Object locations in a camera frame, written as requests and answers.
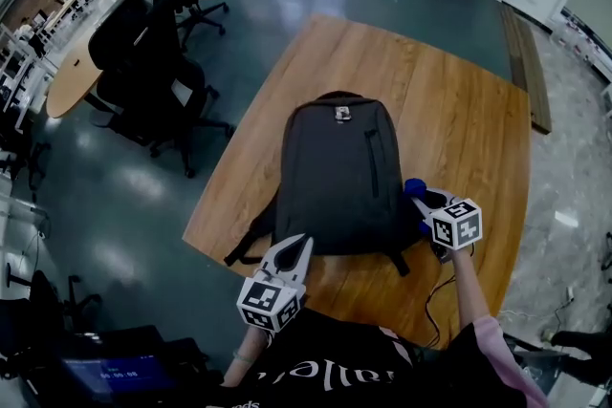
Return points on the person's right forearm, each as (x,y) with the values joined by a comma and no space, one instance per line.
(468,291)

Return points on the person's black pink shirt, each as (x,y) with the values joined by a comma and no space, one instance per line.
(334,363)

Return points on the blue cloth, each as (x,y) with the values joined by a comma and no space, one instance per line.
(413,187)

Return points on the white metal shelf rack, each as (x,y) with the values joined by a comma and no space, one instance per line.
(19,62)

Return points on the dark wooden plank platform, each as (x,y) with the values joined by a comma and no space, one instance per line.
(526,62)

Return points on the black mesh office chair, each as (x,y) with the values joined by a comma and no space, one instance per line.
(158,110)
(119,28)

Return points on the round wooden table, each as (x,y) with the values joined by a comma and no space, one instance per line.
(72,81)

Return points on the person's left forearm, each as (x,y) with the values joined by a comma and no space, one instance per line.
(246,363)

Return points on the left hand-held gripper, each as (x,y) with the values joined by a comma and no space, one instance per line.
(270,306)

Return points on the grey backpack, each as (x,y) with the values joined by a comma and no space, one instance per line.
(334,167)

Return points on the black swivel chair with armrests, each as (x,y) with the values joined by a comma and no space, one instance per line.
(43,315)

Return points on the black tablet blue screen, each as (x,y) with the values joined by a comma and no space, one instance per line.
(119,372)

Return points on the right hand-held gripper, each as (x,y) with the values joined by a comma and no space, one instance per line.
(456,224)

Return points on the group of clear water bottles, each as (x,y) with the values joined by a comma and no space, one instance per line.
(583,40)

